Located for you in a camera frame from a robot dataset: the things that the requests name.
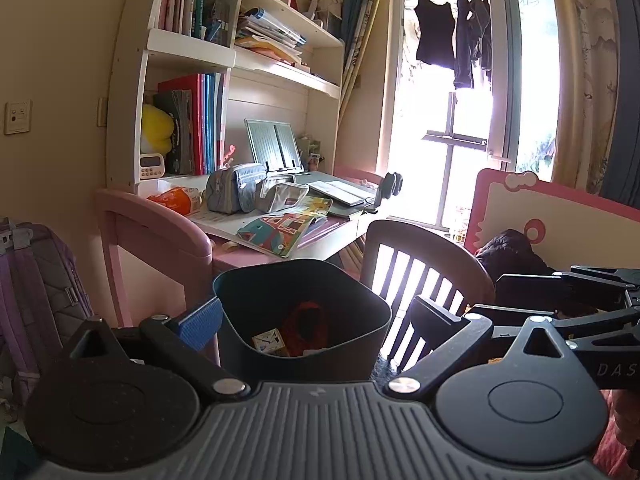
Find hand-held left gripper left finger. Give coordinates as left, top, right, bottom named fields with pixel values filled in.
left=70, top=296, right=251, bottom=403

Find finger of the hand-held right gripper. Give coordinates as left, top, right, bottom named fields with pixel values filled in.
left=472, top=303, right=640, bottom=342
left=495, top=264, right=640, bottom=314

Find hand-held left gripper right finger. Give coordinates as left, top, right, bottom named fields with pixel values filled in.
left=382, top=295, right=571, bottom=403

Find dark plastic bin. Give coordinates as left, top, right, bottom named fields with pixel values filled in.
left=212, top=259, right=392, bottom=383

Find colourful printed snack wrapper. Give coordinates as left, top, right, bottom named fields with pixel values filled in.
left=251, top=328, right=289, bottom=359

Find black cloth bundle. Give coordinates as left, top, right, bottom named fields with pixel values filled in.
left=474, top=228, right=557, bottom=283

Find wooden slatted chair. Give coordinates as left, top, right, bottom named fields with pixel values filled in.
left=360, top=219, right=497, bottom=377

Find pink bow headboard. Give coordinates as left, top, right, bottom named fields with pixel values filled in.
left=462, top=167, right=640, bottom=282

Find pink desk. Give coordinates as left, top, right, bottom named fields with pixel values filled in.
left=92, top=165, right=391, bottom=368

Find orange snack bag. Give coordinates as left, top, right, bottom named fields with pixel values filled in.
left=146, top=186, right=204, bottom=217

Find colourful picture book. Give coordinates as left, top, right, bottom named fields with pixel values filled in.
left=235, top=197, right=334, bottom=259

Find grey pink pencil case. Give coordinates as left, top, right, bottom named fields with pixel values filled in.
left=255, top=182, right=311, bottom=214

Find purple grey backpack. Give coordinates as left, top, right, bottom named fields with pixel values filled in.
left=0, top=217, right=97, bottom=407

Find white digital timer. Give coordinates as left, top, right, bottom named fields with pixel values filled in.
left=138, top=153, right=166, bottom=181

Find grey book stand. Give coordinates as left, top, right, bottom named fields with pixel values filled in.
left=243, top=118, right=305, bottom=174

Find row of upright books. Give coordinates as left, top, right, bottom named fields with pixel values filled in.
left=152, top=72, right=224, bottom=177

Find yellow plush toy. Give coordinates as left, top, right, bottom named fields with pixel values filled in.
left=141, top=103, right=177, bottom=156

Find yellow patterned curtain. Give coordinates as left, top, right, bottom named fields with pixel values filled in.
left=546, top=0, right=632, bottom=196

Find glass balcony door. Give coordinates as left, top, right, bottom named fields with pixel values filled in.
left=384, top=0, right=562, bottom=233

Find white bookshelf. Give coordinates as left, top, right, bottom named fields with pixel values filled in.
left=105, top=0, right=347, bottom=197

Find dark hanging garment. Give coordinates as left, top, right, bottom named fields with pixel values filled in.
left=452, top=0, right=494, bottom=92

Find black tank top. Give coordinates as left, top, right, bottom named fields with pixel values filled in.
left=414, top=0, right=457, bottom=69

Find blue yellow curtain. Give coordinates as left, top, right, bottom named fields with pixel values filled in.
left=337, top=0, right=392, bottom=133

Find stack of folders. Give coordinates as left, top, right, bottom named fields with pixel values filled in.
left=234, top=7, right=308, bottom=67

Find row of thin pink books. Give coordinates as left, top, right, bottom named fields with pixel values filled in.
left=158, top=0, right=207, bottom=39

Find white lantern ornament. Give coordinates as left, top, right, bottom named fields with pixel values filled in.
left=307, top=0, right=344, bottom=32

